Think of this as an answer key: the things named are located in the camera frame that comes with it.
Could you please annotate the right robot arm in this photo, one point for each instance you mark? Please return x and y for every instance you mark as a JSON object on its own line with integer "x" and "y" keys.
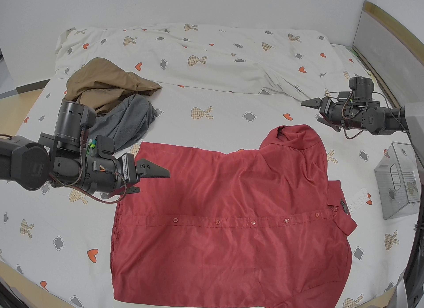
{"x": 377, "y": 121}

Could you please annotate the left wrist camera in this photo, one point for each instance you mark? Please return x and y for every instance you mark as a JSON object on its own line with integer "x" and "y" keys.
{"x": 105, "y": 146}

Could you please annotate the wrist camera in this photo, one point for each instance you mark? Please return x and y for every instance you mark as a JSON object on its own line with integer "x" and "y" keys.
{"x": 105, "y": 146}
{"x": 344, "y": 97}

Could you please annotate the grey garment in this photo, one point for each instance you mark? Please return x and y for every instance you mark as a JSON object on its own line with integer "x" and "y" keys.
{"x": 129, "y": 121}

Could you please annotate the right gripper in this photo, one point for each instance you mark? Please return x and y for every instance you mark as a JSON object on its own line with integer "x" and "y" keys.
{"x": 341, "y": 114}

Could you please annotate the white printed quilt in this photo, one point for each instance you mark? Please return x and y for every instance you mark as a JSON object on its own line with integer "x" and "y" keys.
{"x": 232, "y": 61}

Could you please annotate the bed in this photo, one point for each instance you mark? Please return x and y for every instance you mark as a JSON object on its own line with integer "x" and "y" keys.
{"x": 232, "y": 111}

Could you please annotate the brown garment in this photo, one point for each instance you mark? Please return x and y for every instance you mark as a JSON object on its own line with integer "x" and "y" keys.
{"x": 99, "y": 78}

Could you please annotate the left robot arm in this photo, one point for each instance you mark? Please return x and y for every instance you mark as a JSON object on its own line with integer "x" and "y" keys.
{"x": 29, "y": 164}

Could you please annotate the red shirt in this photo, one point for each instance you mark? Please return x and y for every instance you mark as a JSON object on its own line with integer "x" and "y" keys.
{"x": 232, "y": 200}

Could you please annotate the clear plastic box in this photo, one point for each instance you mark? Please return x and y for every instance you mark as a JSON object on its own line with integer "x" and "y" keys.
{"x": 397, "y": 200}

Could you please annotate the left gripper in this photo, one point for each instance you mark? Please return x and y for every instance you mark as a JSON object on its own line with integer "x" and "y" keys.
{"x": 106, "y": 174}

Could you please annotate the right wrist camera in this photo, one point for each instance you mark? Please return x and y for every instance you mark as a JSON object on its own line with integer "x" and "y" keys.
{"x": 344, "y": 97}

